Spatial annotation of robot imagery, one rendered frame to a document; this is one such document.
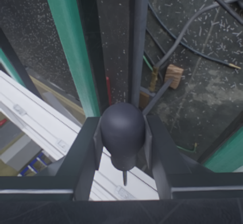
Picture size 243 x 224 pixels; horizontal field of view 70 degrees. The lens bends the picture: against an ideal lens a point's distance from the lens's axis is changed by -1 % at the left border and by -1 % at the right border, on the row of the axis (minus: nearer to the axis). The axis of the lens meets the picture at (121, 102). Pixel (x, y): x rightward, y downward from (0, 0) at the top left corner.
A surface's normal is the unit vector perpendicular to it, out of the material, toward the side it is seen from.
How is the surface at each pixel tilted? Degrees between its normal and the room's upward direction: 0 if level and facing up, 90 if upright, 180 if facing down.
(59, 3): 0
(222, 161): 0
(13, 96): 90
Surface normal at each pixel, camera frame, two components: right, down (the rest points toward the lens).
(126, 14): -0.59, 0.65
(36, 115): -0.03, -0.61
